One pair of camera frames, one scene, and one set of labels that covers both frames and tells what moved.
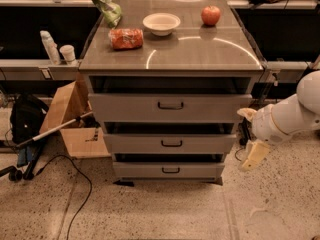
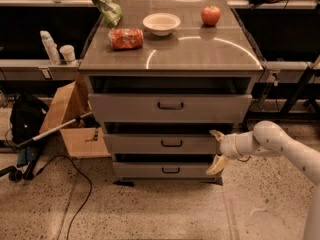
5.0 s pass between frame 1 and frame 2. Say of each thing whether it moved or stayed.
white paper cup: stayed
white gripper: moved
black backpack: stayed
